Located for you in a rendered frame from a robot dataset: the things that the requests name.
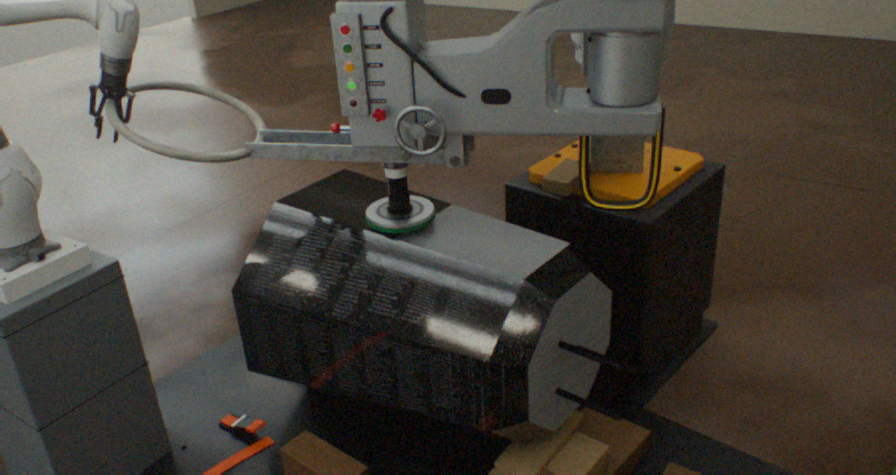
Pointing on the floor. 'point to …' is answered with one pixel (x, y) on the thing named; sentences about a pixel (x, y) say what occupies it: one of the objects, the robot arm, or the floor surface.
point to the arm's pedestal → (77, 379)
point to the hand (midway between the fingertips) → (108, 130)
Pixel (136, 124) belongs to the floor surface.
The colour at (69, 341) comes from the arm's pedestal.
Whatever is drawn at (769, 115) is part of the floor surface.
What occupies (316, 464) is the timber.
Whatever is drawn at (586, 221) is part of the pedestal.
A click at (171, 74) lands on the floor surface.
